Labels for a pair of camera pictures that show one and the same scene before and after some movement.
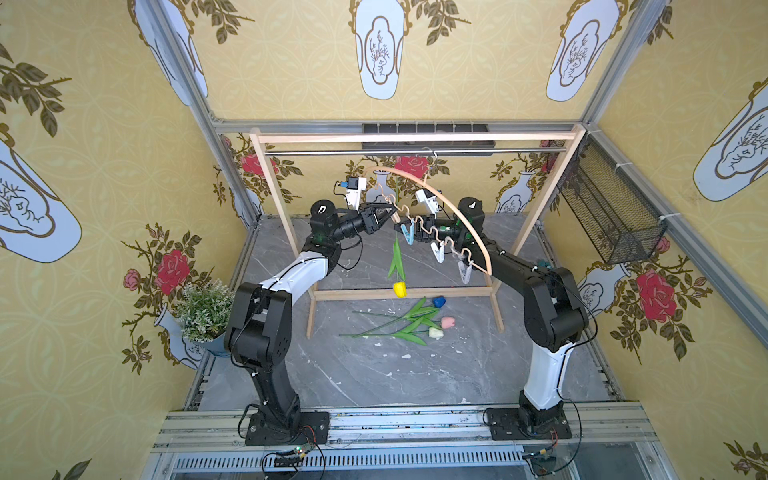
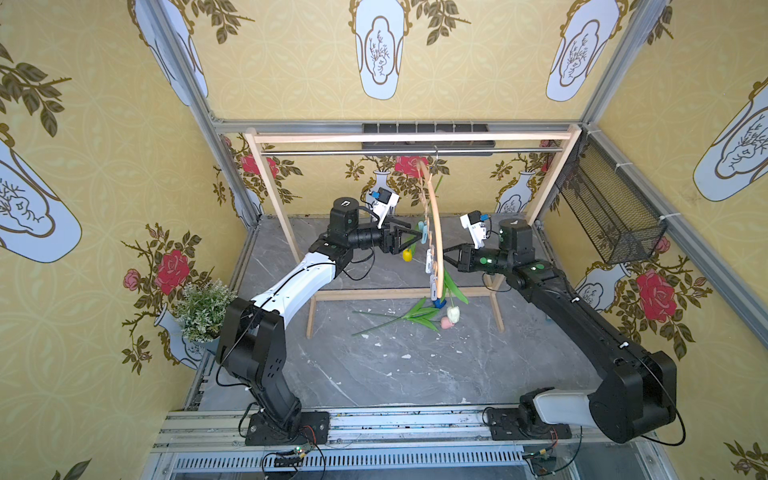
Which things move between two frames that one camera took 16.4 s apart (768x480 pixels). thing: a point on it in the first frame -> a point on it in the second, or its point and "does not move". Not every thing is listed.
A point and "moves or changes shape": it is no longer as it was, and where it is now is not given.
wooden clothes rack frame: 314,293 does not move
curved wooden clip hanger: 425,182 moves or changes shape
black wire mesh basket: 615,211 does not move
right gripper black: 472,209 -> 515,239
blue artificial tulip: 418,312 -> 441,302
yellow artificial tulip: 398,271 -> 408,254
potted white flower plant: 204,312 does not move
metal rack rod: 416,151 does not move
